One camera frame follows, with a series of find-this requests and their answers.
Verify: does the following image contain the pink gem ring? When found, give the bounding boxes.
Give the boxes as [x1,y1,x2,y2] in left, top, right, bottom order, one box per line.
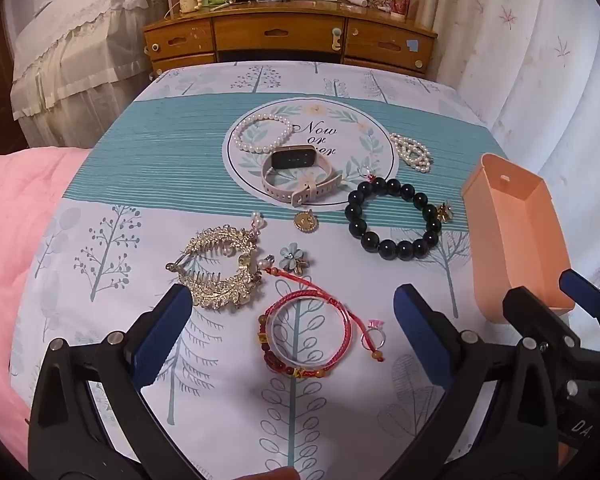
[361,319,387,351]

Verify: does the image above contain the white floral curtain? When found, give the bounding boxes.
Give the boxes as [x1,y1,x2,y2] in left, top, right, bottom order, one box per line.
[420,0,600,311]

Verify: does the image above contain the white pearl bracelet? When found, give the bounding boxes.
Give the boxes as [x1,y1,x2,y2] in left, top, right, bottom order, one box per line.
[231,113,295,156]
[389,132,435,173]

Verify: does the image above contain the peach plastic box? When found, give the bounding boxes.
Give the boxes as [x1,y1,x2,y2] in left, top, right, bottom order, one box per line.
[461,152,578,325]

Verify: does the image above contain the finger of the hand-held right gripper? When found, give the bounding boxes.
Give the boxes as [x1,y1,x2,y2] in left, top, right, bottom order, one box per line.
[502,286,583,361]
[560,269,600,356]

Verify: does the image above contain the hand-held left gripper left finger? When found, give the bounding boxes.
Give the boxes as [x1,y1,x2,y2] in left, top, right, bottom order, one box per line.
[26,284,195,480]

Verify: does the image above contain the blue flower brooch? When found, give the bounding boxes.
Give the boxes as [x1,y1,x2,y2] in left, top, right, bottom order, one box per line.
[278,246,312,273]

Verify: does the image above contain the wooden desk with drawers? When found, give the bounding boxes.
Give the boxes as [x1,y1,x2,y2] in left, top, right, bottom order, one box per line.
[142,2,438,81]

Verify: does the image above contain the gold leaf hair clip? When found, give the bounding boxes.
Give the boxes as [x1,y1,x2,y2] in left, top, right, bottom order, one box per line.
[165,225,263,311]

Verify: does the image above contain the pink smartwatch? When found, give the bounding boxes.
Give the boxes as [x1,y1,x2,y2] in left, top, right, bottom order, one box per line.
[262,146,343,208]

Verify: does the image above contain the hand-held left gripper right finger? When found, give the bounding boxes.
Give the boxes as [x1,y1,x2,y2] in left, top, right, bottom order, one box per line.
[392,283,563,480]

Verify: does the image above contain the gold round pendant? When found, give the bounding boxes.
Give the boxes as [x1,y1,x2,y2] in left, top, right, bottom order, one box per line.
[294,208,320,233]

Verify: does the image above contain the tree print tablecloth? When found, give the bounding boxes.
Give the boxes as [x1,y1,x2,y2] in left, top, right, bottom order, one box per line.
[10,60,571,480]

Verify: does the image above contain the black bead bracelet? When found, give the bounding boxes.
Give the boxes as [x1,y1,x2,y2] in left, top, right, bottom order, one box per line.
[345,177,443,261]

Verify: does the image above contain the pink blanket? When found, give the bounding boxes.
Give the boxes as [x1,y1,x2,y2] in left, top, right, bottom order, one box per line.
[0,149,98,461]

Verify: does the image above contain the red string bracelet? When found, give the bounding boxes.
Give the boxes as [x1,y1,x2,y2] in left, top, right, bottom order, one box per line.
[257,266,386,380]

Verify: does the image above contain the white lace cloth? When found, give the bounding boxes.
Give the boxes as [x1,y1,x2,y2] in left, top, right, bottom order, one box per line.
[10,0,153,146]

